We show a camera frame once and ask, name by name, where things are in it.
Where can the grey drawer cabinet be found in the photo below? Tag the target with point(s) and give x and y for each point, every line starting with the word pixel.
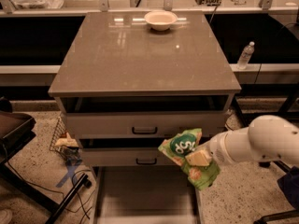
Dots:
pixel 116 54

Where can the top drawer with black handle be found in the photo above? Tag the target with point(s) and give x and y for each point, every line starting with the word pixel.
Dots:
pixel 143 117

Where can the clear plastic water bottle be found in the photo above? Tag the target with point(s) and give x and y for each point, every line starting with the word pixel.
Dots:
pixel 245 56

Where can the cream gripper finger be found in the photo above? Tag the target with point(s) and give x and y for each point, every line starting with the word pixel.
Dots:
pixel 199 157

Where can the wire basket with items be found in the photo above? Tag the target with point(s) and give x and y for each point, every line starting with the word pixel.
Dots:
pixel 63 144

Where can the green rice chip bag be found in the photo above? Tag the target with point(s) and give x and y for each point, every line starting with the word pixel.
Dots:
pixel 178 147

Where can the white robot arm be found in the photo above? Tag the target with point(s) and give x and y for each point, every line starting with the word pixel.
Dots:
pixel 267 138

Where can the black tray on stand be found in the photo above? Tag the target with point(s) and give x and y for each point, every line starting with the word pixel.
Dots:
pixel 16 130

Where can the blue tape cross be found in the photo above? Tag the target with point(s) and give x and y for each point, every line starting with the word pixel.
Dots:
pixel 71 167

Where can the black table leg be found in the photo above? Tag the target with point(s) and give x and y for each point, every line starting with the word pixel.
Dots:
pixel 239 113

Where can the middle drawer with black handle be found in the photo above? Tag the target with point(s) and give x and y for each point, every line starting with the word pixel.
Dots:
pixel 123 152

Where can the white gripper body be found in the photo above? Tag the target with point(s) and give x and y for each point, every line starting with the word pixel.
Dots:
pixel 219 149

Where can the white paper bowl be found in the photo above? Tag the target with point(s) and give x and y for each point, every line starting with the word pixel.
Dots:
pixel 160 20

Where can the open bottom drawer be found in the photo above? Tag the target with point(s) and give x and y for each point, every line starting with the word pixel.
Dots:
pixel 145 195

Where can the drawer with black handle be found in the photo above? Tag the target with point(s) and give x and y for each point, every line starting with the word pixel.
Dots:
pixel 123 152
pixel 143 117

